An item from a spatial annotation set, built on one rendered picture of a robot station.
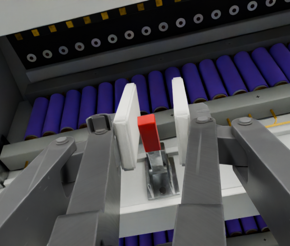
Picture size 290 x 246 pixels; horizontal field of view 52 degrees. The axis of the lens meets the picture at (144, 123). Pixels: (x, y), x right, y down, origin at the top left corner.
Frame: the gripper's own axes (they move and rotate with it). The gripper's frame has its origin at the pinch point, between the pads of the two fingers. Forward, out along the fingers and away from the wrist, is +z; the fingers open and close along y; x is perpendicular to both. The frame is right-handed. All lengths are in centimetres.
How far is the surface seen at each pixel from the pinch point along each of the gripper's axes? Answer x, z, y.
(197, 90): -2.7, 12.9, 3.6
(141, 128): -0.9, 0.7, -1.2
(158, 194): -8.6, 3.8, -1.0
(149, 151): -3.5, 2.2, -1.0
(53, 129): -4.7, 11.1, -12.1
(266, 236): -22.7, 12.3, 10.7
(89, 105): -3.3, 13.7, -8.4
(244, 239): -22.9, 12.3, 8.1
